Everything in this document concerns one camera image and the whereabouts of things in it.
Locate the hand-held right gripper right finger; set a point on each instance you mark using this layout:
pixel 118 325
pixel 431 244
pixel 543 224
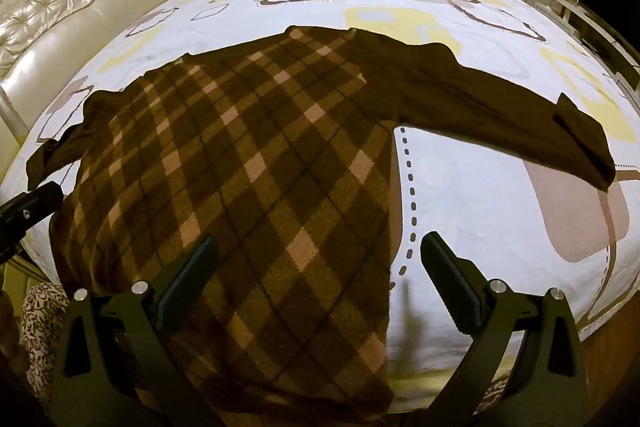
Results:
pixel 447 269

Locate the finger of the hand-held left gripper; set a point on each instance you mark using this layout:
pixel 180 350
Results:
pixel 30 207

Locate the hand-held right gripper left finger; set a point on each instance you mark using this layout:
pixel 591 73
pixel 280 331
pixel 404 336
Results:
pixel 192 269

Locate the brown cloth towel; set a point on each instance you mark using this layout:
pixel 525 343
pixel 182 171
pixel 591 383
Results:
pixel 250 157

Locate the printed white bed sheet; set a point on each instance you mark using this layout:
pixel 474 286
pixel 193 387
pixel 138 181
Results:
pixel 475 207

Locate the brown patterned clothing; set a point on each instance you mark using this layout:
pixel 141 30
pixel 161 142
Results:
pixel 42 332

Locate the cream tufted headboard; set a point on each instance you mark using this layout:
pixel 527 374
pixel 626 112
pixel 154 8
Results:
pixel 75 7

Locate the white television stand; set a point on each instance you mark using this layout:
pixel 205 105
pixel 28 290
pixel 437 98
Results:
pixel 570 12

